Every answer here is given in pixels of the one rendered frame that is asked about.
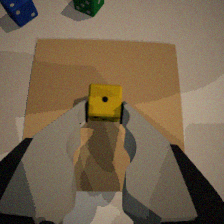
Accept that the green die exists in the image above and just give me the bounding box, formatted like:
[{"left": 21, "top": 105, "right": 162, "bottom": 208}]
[{"left": 73, "top": 0, "right": 104, "bottom": 17}]

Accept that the yellow die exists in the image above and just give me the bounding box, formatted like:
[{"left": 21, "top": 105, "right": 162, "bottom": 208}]
[{"left": 88, "top": 84, "right": 122, "bottom": 122}]

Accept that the blue die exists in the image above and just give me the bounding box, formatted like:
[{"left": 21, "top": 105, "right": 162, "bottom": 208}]
[{"left": 0, "top": 0, "right": 38, "bottom": 27}]

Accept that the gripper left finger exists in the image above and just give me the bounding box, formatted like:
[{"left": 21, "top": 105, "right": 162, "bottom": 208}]
[{"left": 0, "top": 99, "right": 88, "bottom": 224}]

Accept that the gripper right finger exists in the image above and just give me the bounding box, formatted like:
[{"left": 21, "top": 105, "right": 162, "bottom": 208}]
[{"left": 120, "top": 101, "right": 224, "bottom": 224}]

